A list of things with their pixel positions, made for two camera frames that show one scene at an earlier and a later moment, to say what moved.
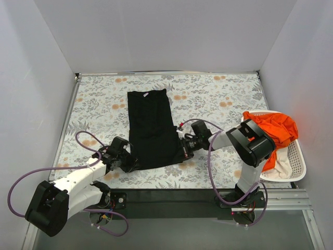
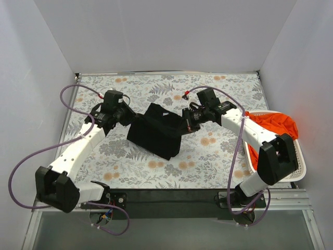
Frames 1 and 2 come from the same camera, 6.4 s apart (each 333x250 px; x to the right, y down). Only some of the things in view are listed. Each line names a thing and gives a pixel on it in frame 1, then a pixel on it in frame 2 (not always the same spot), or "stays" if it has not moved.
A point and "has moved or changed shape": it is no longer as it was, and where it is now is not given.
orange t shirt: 281,128 stays
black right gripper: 184,149 -> 186,120
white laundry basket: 295,153 stays
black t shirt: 152,130 has moved or changed shape
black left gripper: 127,161 -> 130,114
